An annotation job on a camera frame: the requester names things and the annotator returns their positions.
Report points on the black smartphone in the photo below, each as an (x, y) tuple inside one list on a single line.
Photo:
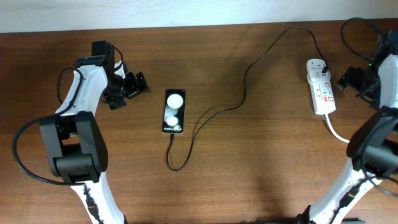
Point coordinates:
[(174, 111)]

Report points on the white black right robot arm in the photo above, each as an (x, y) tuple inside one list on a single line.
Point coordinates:
[(372, 156)]

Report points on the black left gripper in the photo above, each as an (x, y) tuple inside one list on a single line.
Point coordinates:
[(134, 88)]

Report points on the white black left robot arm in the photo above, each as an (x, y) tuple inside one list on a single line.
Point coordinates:
[(76, 150)]

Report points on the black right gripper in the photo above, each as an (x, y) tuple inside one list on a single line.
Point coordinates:
[(351, 76)]

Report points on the white charger plug adapter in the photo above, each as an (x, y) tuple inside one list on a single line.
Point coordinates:
[(317, 71)]

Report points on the white power strip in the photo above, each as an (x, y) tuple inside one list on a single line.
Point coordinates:
[(322, 97)]

